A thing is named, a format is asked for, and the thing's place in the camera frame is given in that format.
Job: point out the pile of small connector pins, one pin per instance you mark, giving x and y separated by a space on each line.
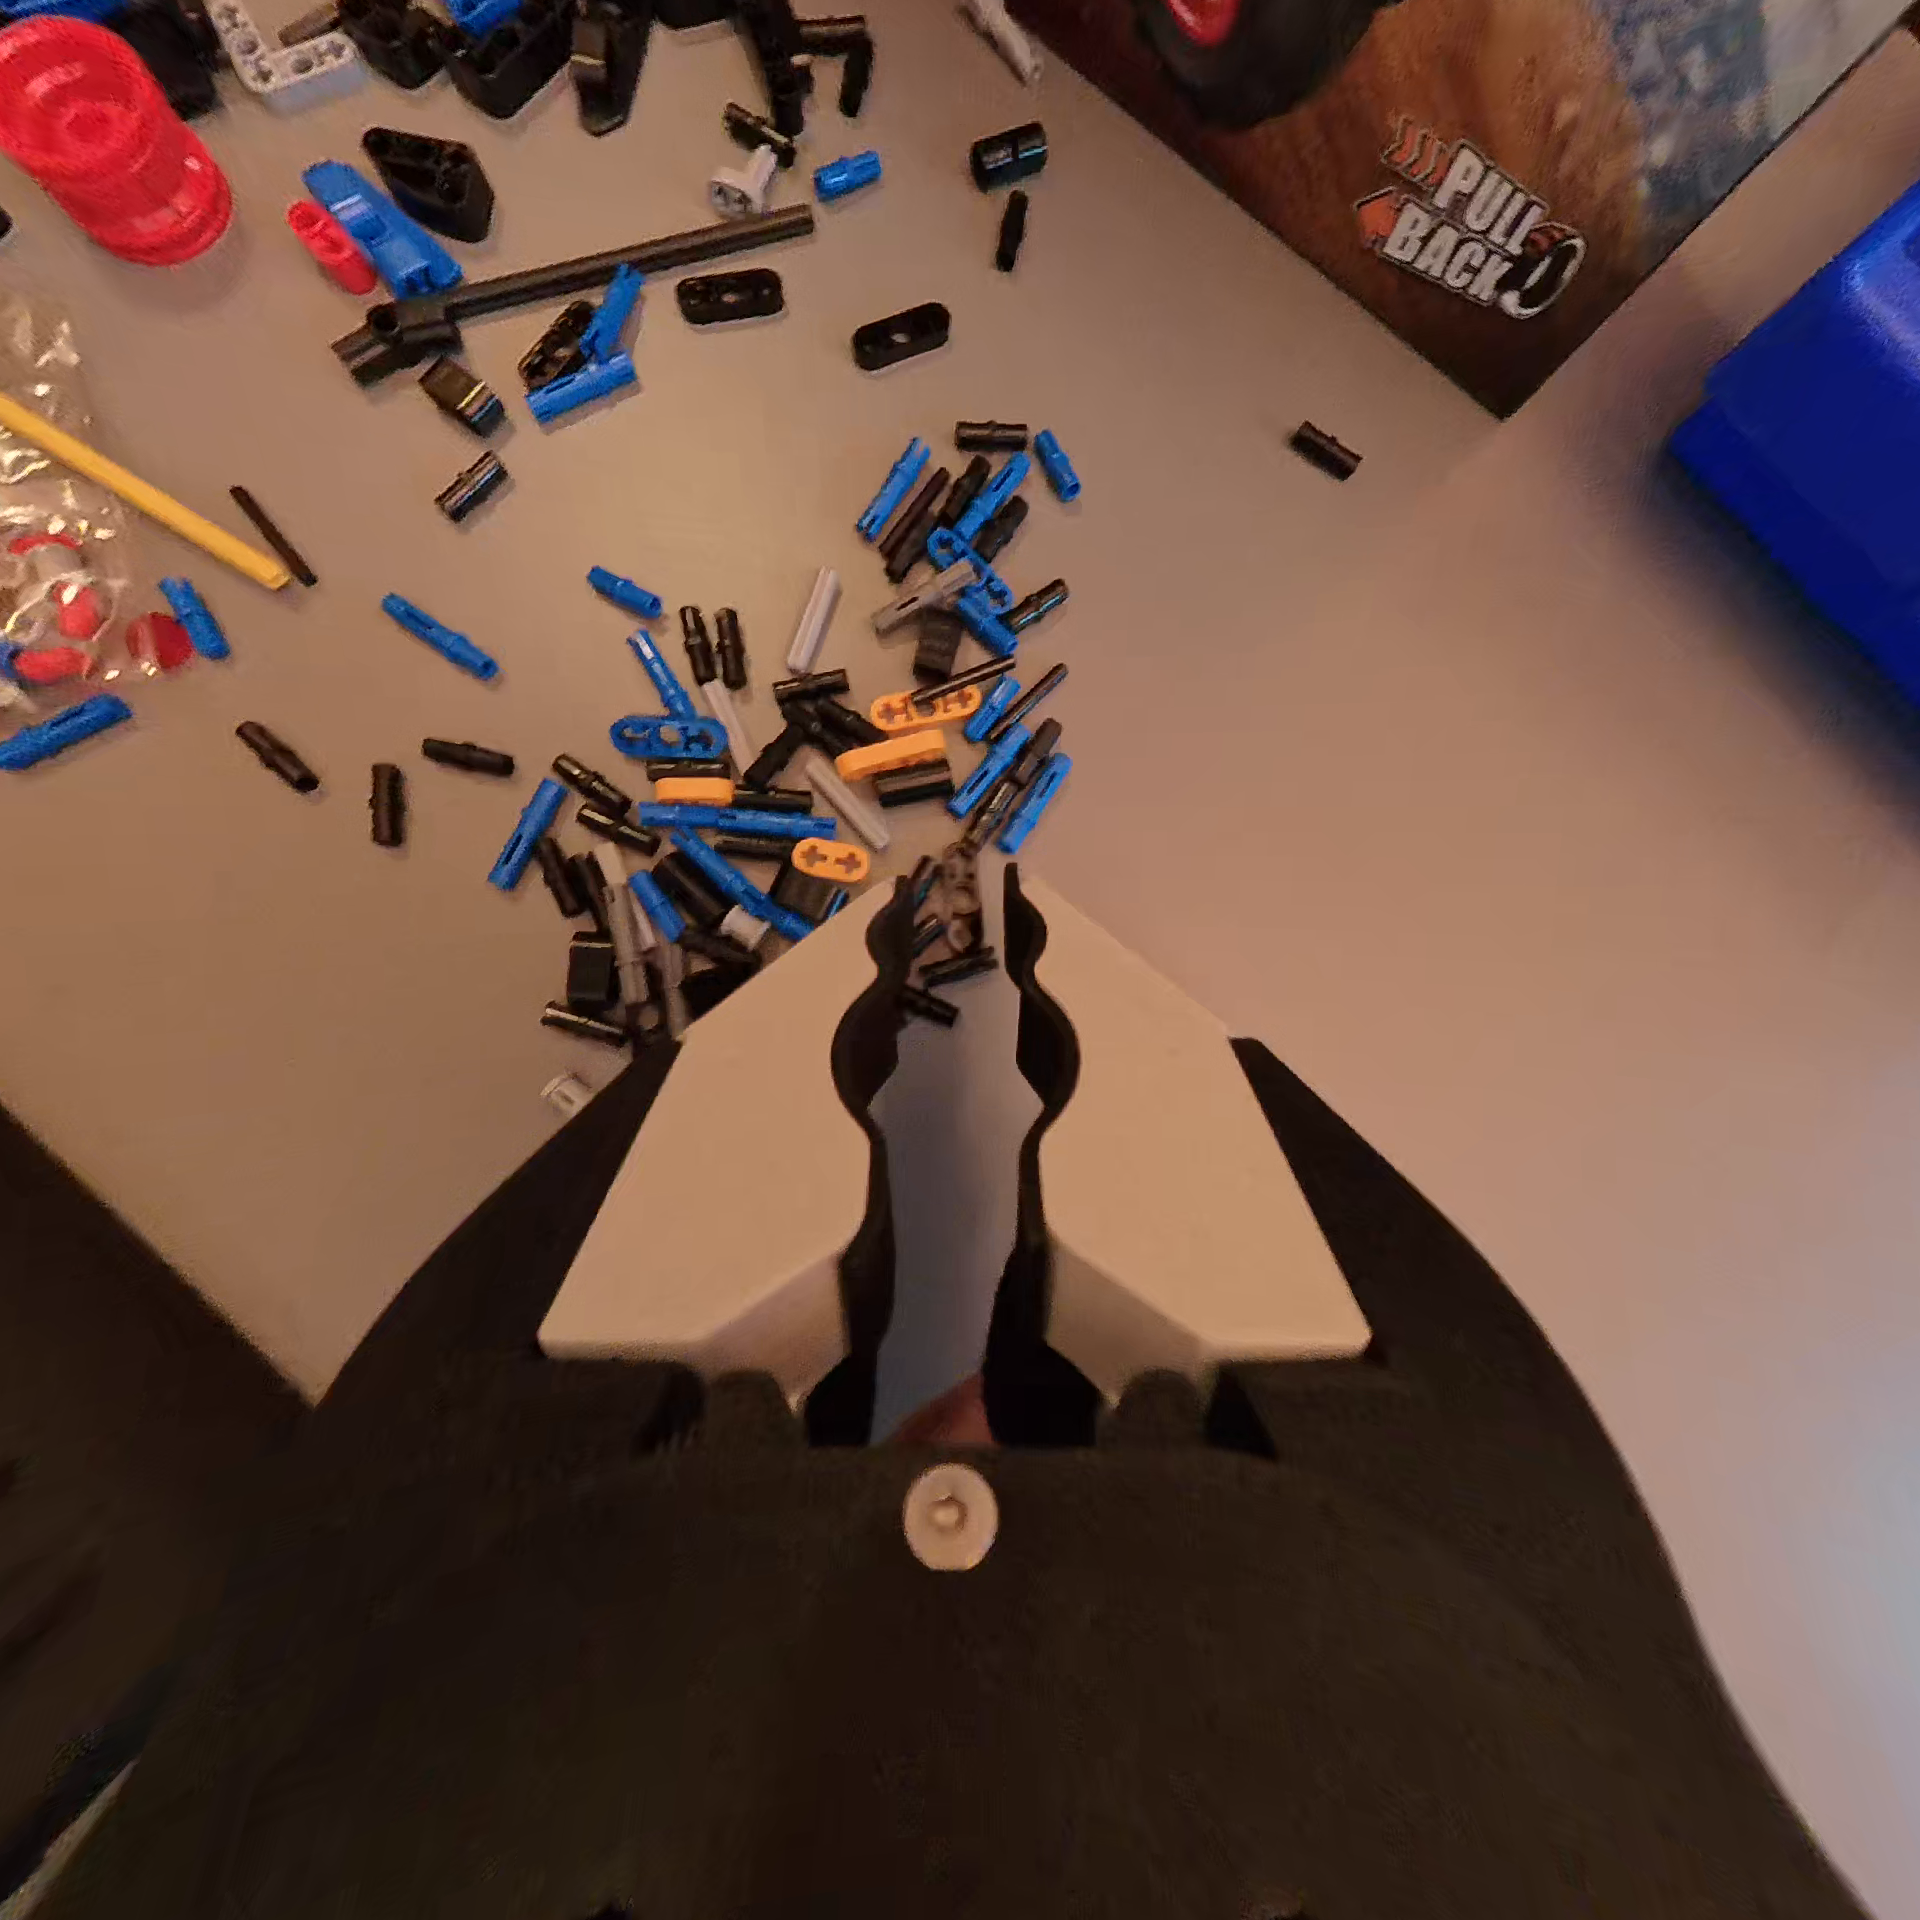
811 751

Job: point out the small red connector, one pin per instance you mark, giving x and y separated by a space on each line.
331 247

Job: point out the blue connector pin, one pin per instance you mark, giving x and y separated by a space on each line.
579 390
848 177

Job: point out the blue curved slope piece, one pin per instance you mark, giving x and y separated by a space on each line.
382 224

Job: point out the short black three-hole beam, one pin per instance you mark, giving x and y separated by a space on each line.
558 340

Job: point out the light grey cross-hole L-beam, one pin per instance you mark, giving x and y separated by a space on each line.
285 66

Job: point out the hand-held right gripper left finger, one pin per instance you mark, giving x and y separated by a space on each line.
704 1200

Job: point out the black dimpled pad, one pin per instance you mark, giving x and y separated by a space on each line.
90 1499

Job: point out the small black curved piece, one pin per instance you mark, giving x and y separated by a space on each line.
458 393

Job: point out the black angled connector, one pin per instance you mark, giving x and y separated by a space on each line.
376 340

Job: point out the blue plastic bin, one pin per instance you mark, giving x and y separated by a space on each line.
1816 450

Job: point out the clear bag of mixed parts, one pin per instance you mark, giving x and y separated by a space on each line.
61 599

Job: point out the black toy set box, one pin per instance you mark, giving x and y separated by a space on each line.
1350 182

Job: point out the black two-hole link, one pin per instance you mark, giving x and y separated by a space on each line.
731 298

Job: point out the grey connector pin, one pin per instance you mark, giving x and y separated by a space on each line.
1003 38
743 183

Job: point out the red toy wheel hub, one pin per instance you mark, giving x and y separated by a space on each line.
106 135

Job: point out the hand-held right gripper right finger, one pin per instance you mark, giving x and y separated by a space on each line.
1200 1200

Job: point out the long yellow axle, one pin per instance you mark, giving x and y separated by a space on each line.
150 494

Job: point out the thin short black axle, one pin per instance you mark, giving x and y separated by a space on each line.
272 537

